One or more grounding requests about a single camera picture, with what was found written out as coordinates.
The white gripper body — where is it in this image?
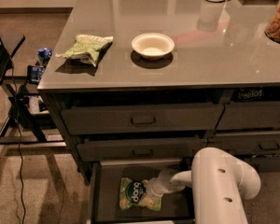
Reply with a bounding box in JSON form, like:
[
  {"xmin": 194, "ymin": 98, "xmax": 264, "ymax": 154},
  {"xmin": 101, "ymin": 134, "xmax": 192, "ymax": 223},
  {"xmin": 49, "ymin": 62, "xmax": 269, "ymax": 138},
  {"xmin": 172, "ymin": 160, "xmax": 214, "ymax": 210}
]
[{"xmin": 146, "ymin": 177, "xmax": 172, "ymax": 199}]

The green dang rice chip bag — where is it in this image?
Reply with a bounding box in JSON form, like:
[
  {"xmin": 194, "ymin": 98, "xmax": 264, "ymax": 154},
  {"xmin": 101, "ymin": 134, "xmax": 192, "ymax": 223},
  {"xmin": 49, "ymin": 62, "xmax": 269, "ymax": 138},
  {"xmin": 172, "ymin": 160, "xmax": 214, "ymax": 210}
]
[{"xmin": 119, "ymin": 177, "xmax": 161, "ymax": 211}]

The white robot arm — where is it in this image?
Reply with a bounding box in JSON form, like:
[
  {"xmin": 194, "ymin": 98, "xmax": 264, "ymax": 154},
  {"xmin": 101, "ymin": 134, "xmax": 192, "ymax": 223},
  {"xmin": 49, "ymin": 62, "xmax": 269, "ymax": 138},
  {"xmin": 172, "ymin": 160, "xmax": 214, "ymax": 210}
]
[{"xmin": 146, "ymin": 147, "xmax": 261, "ymax": 224}]

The open bottom left drawer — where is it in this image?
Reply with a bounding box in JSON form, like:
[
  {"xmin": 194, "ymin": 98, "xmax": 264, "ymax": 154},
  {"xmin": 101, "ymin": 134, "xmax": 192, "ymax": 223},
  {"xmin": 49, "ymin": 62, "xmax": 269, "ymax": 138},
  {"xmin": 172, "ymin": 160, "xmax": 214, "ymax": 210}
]
[{"xmin": 86, "ymin": 159, "xmax": 197, "ymax": 224}]

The middle left drawer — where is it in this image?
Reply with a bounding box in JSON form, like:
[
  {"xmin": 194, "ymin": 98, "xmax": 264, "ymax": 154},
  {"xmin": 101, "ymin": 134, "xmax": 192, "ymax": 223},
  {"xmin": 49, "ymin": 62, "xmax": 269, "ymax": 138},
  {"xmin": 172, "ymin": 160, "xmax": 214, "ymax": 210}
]
[{"xmin": 77, "ymin": 137, "xmax": 206, "ymax": 161}]

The top left drawer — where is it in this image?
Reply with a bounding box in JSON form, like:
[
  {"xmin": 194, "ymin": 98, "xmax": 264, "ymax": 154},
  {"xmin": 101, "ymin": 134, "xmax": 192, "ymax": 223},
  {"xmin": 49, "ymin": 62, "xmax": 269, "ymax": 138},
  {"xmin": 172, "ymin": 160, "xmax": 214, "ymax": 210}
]
[{"xmin": 61, "ymin": 104, "xmax": 223, "ymax": 135}]

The middle right drawer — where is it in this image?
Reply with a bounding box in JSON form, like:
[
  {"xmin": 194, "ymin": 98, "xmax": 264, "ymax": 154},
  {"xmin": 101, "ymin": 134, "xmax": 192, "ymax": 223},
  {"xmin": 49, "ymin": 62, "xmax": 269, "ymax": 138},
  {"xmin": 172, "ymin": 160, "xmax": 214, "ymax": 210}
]
[{"xmin": 208, "ymin": 131, "xmax": 280, "ymax": 155}]

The bottom right drawer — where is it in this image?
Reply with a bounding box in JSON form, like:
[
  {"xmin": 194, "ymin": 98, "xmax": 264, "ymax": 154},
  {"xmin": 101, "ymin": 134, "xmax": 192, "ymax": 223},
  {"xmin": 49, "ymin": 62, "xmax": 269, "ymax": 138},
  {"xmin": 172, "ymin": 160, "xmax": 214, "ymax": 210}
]
[{"xmin": 245, "ymin": 157, "xmax": 280, "ymax": 173}]

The dark grey drawer cabinet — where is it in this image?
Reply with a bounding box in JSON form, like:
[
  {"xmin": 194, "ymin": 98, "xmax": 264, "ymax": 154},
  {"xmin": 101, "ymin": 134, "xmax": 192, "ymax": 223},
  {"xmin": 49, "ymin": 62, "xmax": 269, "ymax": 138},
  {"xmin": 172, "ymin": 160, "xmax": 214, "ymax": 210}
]
[{"xmin": 38, "ymin": 0, "xmax": 280, "ymax": 178}]

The dark peatos snack bag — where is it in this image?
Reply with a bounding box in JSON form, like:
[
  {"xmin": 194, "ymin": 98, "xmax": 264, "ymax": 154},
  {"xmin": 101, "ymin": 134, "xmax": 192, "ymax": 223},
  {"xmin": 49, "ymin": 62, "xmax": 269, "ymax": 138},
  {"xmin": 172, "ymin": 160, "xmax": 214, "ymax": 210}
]
[{"xmin": 232, "ymin": 87, "xmax": 280, "ymax": 102}]

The top right drawer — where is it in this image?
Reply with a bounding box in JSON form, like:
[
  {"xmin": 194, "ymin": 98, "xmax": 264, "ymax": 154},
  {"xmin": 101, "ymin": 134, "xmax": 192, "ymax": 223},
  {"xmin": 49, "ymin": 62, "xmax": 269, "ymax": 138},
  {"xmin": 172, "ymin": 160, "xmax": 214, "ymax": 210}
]
[{"xmin": 217, "ymin": 101, "xmax": 280, "ymax": 131}]

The light green snack bag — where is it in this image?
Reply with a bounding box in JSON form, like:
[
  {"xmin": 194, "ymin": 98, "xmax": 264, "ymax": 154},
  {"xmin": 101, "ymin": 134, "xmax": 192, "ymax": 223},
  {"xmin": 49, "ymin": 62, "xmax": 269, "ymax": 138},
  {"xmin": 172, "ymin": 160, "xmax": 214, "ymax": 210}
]
[{"xmin": 56, "ymin": 35, "xmax": 113, "ymax": 66}]

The white paper bowl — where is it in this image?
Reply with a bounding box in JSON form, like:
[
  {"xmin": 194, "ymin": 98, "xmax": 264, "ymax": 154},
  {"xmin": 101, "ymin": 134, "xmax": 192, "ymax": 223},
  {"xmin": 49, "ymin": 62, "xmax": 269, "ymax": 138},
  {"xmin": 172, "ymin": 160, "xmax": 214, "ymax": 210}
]
[{"xmin": 132, "ymin": 33, "xmax": 175, "ymax": 61}]

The smartphone with lit screen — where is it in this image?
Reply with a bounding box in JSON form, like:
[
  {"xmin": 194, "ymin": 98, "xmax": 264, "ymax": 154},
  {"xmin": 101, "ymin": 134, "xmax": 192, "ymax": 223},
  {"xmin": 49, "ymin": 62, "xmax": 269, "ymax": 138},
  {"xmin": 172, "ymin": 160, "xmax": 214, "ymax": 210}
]
[{"xmin": 27, "ymin": 65, "xmax": 46, "ymax": 84}]

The black power cable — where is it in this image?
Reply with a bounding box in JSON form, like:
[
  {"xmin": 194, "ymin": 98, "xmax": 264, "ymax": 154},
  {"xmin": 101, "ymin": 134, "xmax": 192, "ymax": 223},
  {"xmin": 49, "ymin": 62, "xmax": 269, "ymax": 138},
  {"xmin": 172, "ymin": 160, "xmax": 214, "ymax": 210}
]
[{"xmin": 8, "ymin": 56, "xmax": 28, "ymax": 224}]

